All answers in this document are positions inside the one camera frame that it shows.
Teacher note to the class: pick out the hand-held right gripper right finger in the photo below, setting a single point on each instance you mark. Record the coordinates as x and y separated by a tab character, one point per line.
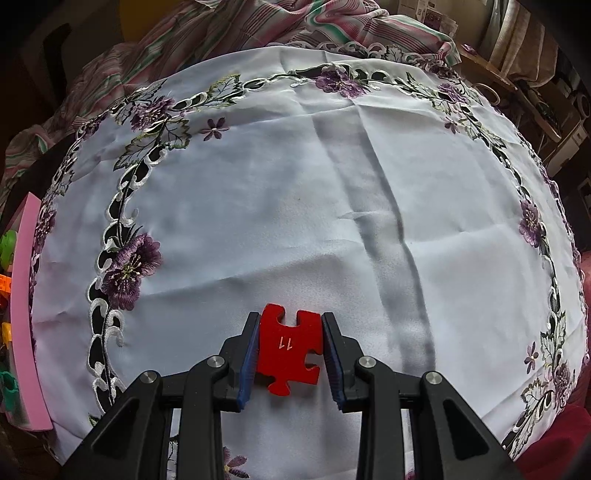
333	369

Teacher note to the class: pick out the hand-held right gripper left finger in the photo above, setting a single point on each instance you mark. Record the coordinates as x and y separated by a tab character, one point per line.
247	369

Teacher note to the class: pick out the red puzzle piece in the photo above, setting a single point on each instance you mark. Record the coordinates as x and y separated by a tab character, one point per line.
286	350

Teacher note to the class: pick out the white tray with pink rim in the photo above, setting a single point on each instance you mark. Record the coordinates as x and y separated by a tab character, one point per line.
27	323

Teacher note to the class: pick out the green toy spool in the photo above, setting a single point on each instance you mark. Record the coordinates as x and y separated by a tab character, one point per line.
9	383

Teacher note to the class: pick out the small orange toy piece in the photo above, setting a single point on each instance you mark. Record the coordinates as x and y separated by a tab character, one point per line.
5	333

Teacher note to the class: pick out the grey and green cylinder toy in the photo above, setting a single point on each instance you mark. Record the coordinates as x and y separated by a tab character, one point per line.
7	247

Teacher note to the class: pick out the white embroidered floral tablecloth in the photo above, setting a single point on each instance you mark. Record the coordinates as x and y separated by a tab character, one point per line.
277	207

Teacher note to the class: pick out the wooden desk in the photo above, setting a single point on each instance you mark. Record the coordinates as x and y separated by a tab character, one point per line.
485	69

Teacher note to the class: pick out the cluttered shelf unit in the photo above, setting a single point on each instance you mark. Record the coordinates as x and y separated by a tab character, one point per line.
558	115

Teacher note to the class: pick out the striped pink blanket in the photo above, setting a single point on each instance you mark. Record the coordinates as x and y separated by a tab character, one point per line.
231	27

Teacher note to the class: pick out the pink box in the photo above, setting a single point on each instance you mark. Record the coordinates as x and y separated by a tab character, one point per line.
438	18

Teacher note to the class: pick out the white box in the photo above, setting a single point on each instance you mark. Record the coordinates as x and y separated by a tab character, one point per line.
413	8

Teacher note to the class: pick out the pink patterned curtain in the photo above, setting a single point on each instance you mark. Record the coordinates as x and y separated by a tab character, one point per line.
512	37

